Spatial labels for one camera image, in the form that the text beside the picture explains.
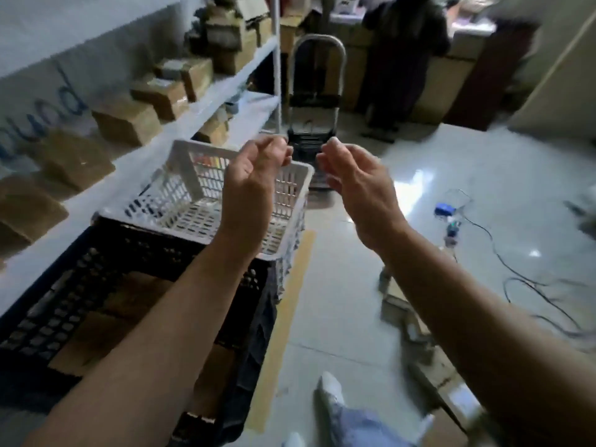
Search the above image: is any person's right hand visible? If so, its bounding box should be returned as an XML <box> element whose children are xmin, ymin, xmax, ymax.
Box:
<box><xmin>316</xmin><ymin>137</ymin><xmax>411</xmax><ymax>253</ymax></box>

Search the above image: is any person's left hand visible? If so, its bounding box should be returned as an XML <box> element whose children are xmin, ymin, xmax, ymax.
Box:
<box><xmin>218</xmin><ymin>135</ymin><xmax>294</xmax><ymax>259</ymax></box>

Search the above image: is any person's right forearm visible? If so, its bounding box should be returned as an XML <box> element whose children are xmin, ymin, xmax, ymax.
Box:
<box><xmin>375</xmin><ymin>222</ymin><xmax>596</xmax><ymax>447</ymax></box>

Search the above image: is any folding hand truck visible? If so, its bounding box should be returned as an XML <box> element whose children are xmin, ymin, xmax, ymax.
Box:
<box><xmin>284</xmin><ymin>34</ymin><xmax>348</xmax><ymax>191</ymax></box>

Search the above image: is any white plastic basket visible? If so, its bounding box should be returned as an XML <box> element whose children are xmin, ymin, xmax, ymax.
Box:
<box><xmin>97</xmin><ymin>139</ymin><xmax>316</xmax><ymax>300</ymax></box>

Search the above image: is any white metal shelf rack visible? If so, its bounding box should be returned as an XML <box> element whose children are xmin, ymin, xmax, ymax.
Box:
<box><xmin>0</xmin><ymin>0</ymin><xmax>284</xmax><ymax>317</ymax></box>

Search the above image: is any light wooden counter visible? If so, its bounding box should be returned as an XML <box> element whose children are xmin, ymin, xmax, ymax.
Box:
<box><xmin>321</xmin><ymin>14</ymin><xmax>496</xmax><ymax>126</ymax></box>

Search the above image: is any row of cardboard boxes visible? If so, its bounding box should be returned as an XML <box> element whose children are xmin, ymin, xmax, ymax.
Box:
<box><xmin>0</xmin><ymin>0</ymin><xmax>273</xmax><ymax>256</ymax></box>

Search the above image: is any yellow floor tape strip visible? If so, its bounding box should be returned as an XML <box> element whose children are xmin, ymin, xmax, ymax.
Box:
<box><xmin>244</xmin><ymin>229</ymin><xmax>317</xmax><ymax>434</ymax></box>

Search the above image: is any dark brown cabinet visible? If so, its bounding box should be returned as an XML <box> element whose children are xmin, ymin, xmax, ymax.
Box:
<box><xmin>443</xmin><ymin>20</ymin><xmax>538</xmax><ymax>132</ymax></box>

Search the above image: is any flattened cardboard boxes pile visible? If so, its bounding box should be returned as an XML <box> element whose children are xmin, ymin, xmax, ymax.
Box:
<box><xmin>378</xmin><ymin>267</ymin><xmax>487</xmax><ymax>436</ymax></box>

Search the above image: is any person's white shoe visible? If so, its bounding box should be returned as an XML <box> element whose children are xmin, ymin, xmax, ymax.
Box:
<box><xmin>316</xmin><ymin>371</ymin><xmax>346</xmax><ymax>417</ymax></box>

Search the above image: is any brown cardboard box in crate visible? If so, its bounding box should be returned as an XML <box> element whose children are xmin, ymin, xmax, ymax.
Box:
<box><xmin>48</xmin><ymin>271</ymin><xmax>175</xmax><ymax>378</ymax></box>

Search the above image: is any dark blue plastic crate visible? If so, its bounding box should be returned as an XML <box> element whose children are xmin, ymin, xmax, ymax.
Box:
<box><xmin>0</xmin><ymin>218</ymin><xmax>282</xmax><ymax>447</ymax></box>

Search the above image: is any person's jeans leg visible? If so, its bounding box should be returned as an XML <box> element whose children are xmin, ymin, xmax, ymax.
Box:
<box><xmin>326</xmin><ymin>404</ymin><xmax>436</xmax><ymax>447</ymax></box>

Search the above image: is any black floor cable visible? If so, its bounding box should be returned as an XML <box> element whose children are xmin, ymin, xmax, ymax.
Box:
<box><xmin>454</xmin><ymin>188</ymin><xmax>596</xmax><ymax>342</ymax></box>

